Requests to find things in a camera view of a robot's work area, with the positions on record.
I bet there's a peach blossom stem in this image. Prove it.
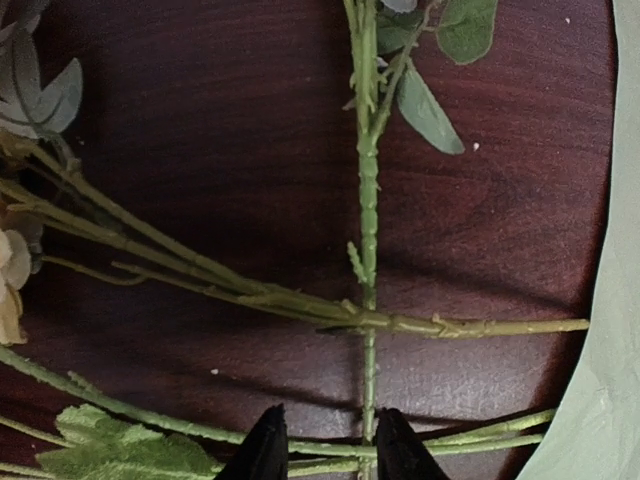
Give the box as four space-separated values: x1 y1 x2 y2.
0 344 559 480

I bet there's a pink and green wrapping paper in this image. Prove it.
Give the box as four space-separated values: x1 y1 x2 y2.
519 1 639 479

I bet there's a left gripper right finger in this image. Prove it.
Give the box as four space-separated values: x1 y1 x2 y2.
375 408 450 480

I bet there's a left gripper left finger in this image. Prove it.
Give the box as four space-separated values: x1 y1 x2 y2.
215 404 289 480

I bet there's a cream yellow rose spray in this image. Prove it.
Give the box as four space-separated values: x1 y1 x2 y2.
1 131 589 339

